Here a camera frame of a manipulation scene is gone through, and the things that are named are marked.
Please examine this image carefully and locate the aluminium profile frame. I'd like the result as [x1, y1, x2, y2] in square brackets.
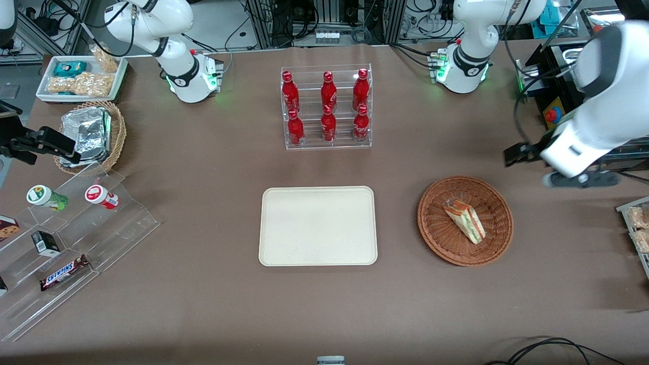
[246, 0, 406, 49]

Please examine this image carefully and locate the flat peanut snack bag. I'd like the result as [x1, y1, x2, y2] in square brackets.
[47, 72, 113, 98]

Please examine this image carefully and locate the tray with pastries right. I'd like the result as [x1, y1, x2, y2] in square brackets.
[616, 197, 649, 279]

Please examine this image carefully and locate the cream plastic tray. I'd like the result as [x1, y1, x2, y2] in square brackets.
[259, 186, 378, 267]

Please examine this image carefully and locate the brown cookie box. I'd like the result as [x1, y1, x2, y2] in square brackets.
[0, 215, 21, 243]

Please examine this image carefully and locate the red lidded drink cup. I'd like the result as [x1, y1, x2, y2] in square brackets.
[85, 185, 120, 210]

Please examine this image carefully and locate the teal snack pack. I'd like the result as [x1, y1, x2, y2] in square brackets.
[53, 61, 88, 78]

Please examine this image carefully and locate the small black carton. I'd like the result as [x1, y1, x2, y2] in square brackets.
[31, 231, 61, 257]

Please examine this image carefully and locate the triangle sandwich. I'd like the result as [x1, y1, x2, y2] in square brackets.
[443, 199, 487, 245]

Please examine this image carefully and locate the Snickers chocolate bar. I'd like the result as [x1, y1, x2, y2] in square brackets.
[40, 254, 90, 292]

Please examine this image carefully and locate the clear acrylic bottle rack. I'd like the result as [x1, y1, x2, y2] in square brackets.
[280, 63, 373, 151]

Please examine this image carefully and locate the round brown wicker basket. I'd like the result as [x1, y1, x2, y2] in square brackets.
[417, 175, 514, 267]

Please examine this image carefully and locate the clear acrylic stepped display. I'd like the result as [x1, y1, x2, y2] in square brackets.
[0, 170, 161, 343]

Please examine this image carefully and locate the black looped cable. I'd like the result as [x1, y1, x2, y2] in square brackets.
[484, 337, 627, 365]

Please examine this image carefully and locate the tan oval wicker basket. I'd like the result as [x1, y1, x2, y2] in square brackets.
[53, 100, 127, 175]

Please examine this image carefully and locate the upright clear snack bag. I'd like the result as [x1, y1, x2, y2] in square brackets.
[90, 45, 120, 73]

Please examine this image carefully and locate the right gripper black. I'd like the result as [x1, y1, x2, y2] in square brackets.
[0, 100, 82, 166]

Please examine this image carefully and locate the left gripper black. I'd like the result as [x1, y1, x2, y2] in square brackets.
[503, 129, 556, 167]

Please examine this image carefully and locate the red cola bottle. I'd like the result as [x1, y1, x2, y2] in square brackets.
[352, 68, 370, 110]
[321, 104, 337, 143]
[287, 109, 305, 148]
[353, 104, 370, 143]
[320, 71, 338, 110]
[281, 70, 300, 113]

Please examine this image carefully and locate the green lidded drink cup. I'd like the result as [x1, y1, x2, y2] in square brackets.
[26, 185, 69, 212]

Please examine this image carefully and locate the white rectangular snack tray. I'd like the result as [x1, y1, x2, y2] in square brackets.
[35, 55, 129, 103]

